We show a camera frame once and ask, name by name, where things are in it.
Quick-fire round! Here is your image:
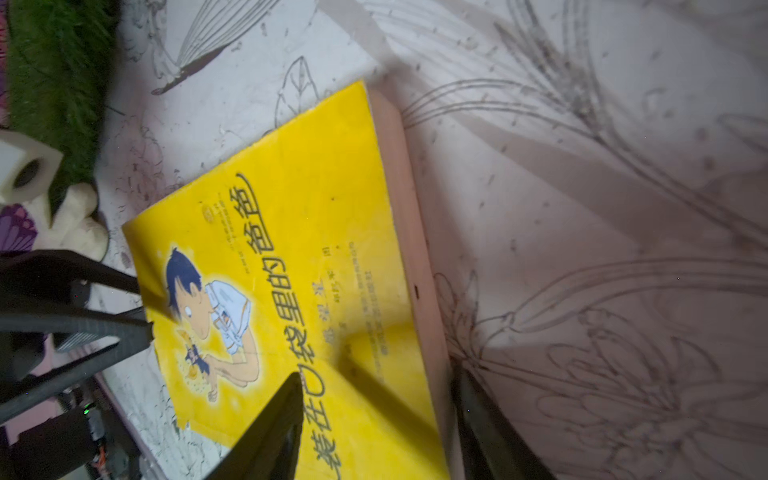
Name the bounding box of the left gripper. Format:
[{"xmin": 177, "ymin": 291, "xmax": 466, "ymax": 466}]
[{"xmin": 0, "ymin": 128, "xmax": 154, "ymax": 480}]

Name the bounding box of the thin yellow book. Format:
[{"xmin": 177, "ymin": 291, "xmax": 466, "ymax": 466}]
[{"xmin": 123, "ymin": 82, "xmax": 450, "ymax": 479}]

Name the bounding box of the beige cloth glove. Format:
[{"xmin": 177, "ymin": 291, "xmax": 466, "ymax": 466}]
[{"xmin": 22, "ymin": 183, "xmax": 109, "ymax": 261}]

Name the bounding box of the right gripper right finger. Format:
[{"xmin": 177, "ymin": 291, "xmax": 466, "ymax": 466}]
[{"xmin": 452, "ymin": 365, "xmax": 555, "ymax": 480}]

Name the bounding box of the green artificial grass mat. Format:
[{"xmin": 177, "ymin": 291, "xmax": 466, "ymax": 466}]
[{"xmin": 6, "ymin": 0, "xmax": 120, "ymax": 208}]

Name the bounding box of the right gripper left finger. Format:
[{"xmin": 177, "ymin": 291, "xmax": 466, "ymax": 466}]
[{"xmin": 207, "ymin": 372, "xmax": 304, "ymax": 480}]

